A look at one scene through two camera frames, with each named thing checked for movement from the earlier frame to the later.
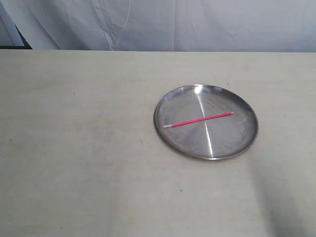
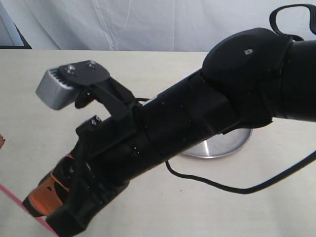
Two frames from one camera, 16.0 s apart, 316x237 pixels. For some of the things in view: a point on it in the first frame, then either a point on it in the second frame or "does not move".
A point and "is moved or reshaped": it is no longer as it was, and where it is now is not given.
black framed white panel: x=11 y=38 does not move
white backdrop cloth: x=167 y=25 does not move
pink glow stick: x=191 y=121 is moved or reshaped
